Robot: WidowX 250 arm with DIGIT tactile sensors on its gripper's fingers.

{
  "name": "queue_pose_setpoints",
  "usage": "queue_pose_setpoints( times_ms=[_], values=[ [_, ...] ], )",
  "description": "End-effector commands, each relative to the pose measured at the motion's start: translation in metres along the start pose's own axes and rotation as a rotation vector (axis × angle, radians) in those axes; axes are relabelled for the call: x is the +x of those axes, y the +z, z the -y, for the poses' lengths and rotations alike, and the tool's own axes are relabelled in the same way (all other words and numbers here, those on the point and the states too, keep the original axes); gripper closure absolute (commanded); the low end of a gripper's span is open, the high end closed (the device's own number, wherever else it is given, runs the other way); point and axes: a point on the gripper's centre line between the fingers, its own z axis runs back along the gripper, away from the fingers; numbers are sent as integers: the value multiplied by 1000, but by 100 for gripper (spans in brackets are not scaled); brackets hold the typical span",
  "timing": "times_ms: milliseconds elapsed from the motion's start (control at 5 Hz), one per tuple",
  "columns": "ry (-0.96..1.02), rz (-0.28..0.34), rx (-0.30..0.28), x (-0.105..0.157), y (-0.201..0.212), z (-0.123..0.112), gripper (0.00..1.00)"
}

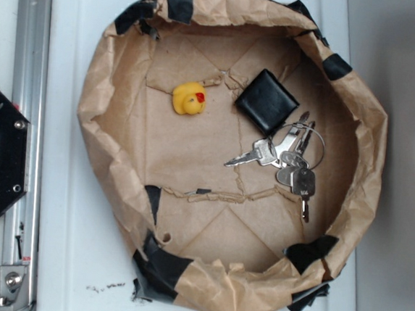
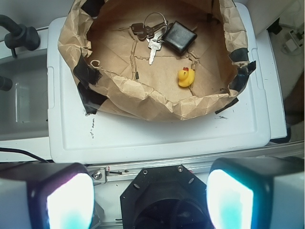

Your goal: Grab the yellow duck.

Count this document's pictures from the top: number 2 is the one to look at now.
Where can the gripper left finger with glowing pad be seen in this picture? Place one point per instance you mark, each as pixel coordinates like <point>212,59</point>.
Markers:
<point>45,196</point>

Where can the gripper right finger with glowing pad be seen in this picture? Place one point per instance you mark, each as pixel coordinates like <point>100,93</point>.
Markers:
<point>257,193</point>

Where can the yellow rubber duck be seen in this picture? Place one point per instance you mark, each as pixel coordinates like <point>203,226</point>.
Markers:
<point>186,77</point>

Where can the white plastic cooler lid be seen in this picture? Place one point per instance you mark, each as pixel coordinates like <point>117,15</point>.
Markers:
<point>109,138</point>

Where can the white power strip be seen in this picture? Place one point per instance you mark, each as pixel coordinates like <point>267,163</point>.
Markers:
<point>294,42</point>

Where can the black faucet fixture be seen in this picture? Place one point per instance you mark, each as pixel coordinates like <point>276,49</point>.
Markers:
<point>19,35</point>

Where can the brown paper bag tray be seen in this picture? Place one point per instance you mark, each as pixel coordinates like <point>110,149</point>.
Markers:
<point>157,60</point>

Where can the black leather wallet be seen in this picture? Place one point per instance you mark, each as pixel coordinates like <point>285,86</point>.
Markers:
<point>179,37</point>

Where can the bunch of silver keys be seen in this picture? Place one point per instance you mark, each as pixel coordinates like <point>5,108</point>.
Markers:
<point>153,35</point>

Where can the aluminium extrusion rail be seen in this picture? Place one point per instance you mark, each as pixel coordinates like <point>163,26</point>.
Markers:
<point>115,172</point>

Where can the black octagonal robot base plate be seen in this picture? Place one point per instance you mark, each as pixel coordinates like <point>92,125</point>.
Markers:
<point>169,197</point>

